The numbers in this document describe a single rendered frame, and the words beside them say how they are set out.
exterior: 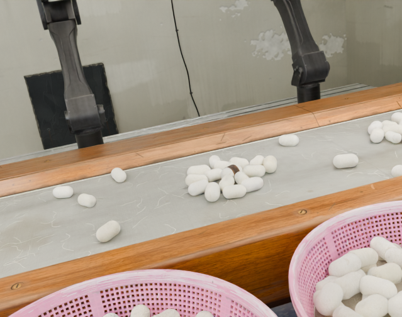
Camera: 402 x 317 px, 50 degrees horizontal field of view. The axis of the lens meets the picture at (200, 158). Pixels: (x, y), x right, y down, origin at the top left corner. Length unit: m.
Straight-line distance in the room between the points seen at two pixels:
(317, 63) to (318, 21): 1.91
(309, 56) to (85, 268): 0.88
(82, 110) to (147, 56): 1.69
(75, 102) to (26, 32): 1.64
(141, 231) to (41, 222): 0.16
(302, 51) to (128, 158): 0.60
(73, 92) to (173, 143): 0.34
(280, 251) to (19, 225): 0.37
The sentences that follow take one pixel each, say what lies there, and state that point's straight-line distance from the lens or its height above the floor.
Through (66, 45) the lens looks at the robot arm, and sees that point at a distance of 1.09.
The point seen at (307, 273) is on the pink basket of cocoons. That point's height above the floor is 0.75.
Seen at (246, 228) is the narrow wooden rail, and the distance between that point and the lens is 0.47.
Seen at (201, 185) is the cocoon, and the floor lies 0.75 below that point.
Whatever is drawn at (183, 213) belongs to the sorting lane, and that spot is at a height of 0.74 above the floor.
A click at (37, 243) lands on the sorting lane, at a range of 0.59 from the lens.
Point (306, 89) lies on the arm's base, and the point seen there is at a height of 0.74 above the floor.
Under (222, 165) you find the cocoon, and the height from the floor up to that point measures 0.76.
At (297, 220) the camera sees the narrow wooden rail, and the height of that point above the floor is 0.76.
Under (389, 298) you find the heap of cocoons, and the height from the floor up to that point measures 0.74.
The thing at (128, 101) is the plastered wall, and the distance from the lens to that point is 2.69.
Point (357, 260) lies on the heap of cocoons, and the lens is 0.45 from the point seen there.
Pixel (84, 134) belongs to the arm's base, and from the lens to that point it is 1.05.
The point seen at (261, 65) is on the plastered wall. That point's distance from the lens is 2.91.
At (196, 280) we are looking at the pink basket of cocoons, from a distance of 0.40.
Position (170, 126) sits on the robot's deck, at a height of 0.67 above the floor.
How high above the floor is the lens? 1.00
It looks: 20 degrees down
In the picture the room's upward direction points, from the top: 8 degrees counter-clockwise
